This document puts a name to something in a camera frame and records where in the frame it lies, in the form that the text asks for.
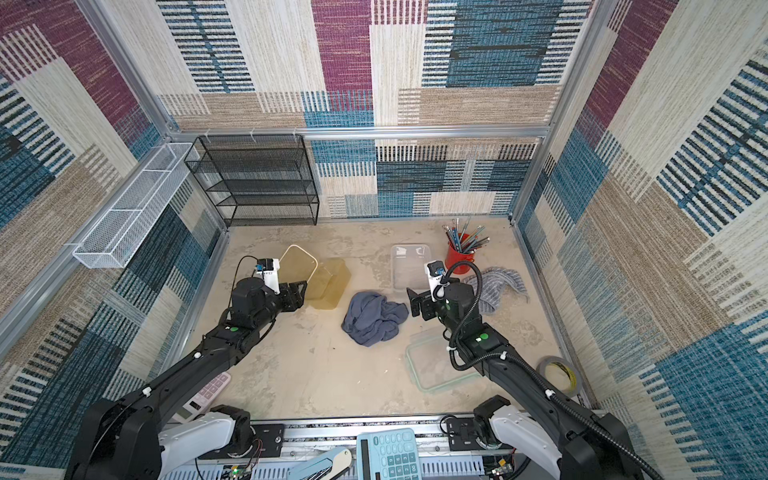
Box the yellow lunch box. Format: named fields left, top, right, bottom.
left=306, top=257, right=351, bottom=310

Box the grey striped cloth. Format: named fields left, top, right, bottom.
left=479, top=267, right=530, bottom=315

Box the clear lid green rim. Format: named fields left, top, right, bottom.
left=405, top=327, right=480, bottom=394

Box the dark blue cloth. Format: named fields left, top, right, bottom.
left=341, top=291, right=409, bottom=347

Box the yellow lunch box lid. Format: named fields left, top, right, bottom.
left=278, top=244, right=319, bottom=283

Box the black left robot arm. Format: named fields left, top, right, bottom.
left=64, top=277, right=308, bottom=479

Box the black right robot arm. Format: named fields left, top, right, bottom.
left=407, top=280, right=661, bottom=479

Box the red pencil cup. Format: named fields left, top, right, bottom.
left=444, top=240, right=474, bottom=275

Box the grey tape roll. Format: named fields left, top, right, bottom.
left=536, top=356, right=582, bottom=397

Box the pink calculator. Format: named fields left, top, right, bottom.
left=173, top=372, right=231, bottom=423

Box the black mesh shelf rack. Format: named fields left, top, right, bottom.
left=184, top=134, right=320, bottom=227

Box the teal calculator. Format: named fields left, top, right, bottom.
left=355, top=428, right=422, bottom=480

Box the light blue handheld device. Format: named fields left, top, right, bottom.
left=287, top=447, right=352, bottom=480

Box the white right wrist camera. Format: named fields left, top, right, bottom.
left=424, top=260, right=446, bottom=302

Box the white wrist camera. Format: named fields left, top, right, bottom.
left=253, top=258, right=280, bottom=294
left=424, top=260, right=446, bottom=302

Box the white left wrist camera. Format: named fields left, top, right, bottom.
left=253, top=258, right=280, bottom=294

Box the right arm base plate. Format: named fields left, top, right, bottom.
left=441, top=415, right=482, bottom=452

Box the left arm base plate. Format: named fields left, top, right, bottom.
left=200, top=423, right=285, bottom=460

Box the white wire basket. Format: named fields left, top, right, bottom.
left=73, top=143, right=192, bottom=269

